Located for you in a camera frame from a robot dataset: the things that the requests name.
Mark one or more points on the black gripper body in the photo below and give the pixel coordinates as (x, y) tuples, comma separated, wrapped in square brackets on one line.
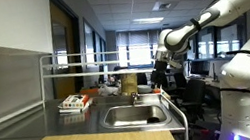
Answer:
[(160, 68)]

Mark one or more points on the small metal faucet spout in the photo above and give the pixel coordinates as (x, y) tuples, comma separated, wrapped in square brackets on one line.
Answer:
[(135, 97)]

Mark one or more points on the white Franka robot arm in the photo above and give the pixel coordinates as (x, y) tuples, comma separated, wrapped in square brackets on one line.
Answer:
[(248, 60)]

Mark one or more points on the small orange object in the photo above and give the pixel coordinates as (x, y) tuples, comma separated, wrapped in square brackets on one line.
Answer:
[(157, 91)]

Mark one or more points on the white bowl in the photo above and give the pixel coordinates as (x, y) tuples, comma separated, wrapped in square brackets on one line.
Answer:
[(145, 88)]

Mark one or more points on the black office chair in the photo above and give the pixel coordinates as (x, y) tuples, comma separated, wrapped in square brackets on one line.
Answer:
[(178, 83), (194, 97)]

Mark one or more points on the yellowish cylinder roll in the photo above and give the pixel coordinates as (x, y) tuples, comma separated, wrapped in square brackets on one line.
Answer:
[(128, 83)]

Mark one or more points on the window with blinds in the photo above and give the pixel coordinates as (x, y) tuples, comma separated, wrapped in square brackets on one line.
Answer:
[(138, 49)]

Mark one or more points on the black sink drain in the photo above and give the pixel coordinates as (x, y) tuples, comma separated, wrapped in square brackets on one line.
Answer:
[(153, 119)]

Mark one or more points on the dark computer monitor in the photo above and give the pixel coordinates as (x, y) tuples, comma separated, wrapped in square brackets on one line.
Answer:
[(199, 67)]

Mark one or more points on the crumpled white bag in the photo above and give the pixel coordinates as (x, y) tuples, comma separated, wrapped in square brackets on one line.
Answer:
[(108, 90)]

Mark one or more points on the narrow ceiling light panel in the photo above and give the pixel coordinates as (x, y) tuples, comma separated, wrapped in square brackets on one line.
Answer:
[(148, 20)]

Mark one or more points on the ceiling air vent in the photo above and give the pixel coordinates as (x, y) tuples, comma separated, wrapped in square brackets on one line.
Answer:
[(162, 5)]

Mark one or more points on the flat orange object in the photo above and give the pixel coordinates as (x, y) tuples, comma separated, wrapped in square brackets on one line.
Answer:
[(88, 91)]

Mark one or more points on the colourful white cardboard box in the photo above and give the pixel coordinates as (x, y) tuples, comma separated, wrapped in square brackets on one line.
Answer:
[(75, 101)]

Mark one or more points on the flat white book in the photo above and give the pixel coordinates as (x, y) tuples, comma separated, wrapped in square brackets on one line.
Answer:
[(70, 109)]

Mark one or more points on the stainless steel sink counter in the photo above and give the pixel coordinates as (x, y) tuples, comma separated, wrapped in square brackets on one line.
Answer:
[(72, 120)]

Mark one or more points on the wooden door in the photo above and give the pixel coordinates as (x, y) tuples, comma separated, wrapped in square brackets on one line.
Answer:
[(62, 49)]

